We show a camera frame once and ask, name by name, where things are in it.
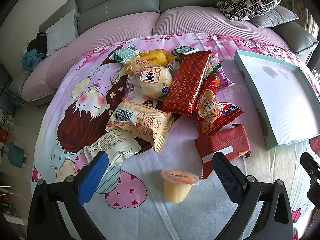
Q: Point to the green white biscuit pack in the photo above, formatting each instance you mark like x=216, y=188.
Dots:
x=184, y=50

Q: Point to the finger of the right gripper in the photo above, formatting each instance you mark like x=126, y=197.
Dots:
x=312, y=169

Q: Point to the light grey cushion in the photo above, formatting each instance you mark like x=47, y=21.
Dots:
x=61, y=34

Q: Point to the red cartoon snack bag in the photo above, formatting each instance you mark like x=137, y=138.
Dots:
x=212, y=115

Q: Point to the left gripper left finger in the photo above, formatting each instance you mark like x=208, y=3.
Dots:
x=87, y=180

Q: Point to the yellow jelly cup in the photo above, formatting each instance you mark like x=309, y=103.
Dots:
x=177, y=184

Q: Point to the dark clothes pile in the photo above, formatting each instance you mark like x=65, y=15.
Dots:
x=39, y=44

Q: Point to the black white patterned pillow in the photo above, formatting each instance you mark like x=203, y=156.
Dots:
x=245, y=10

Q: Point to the pink cake package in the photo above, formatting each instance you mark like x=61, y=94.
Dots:
x=216, y=68

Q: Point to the yellow snack bag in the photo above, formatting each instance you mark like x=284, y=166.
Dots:
x=157, y=56

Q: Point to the beige barcode bread pack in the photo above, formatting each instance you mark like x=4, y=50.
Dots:
x=147, y=123

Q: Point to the white small sachet packet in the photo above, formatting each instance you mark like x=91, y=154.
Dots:
x=118, y=144

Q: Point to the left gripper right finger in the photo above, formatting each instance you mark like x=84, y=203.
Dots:
x=240, y=188

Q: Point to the teal cloth on sofa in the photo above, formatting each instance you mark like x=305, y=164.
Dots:
x=32, y=59

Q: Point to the clear white bun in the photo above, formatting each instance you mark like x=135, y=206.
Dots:
x=148, y=79

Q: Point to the red gold long wafer pack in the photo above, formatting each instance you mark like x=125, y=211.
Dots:
x=185, y=88

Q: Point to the green sofa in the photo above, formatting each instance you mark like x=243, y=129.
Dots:
x=89, y=13

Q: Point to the grey pillow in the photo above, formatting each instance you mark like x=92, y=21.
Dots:
x=277, y=16

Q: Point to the small green biscuit pack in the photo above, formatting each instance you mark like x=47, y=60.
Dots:
x=125, y=54

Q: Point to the teal stool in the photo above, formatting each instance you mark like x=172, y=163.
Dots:
x=16, y=156

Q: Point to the dark red packet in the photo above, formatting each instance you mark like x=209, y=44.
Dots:
x=233, y=143

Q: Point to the teal shallow box tray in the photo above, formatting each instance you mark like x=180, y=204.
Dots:
x=285, y=97

